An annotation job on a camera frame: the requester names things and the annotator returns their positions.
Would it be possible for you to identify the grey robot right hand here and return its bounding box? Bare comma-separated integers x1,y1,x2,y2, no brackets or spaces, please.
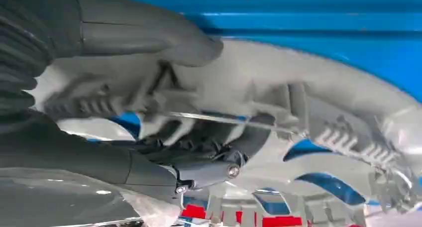
0,0,248,203

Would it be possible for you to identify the robot right arm ribbed sleeve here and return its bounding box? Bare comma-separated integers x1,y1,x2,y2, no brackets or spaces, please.
0,0,83,134

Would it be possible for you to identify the blue metal shelf rack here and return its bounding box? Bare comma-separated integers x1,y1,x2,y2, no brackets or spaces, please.
84,0,422,216

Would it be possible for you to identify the red barrier belt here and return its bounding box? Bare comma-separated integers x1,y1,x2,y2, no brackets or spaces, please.
181,204,311,227

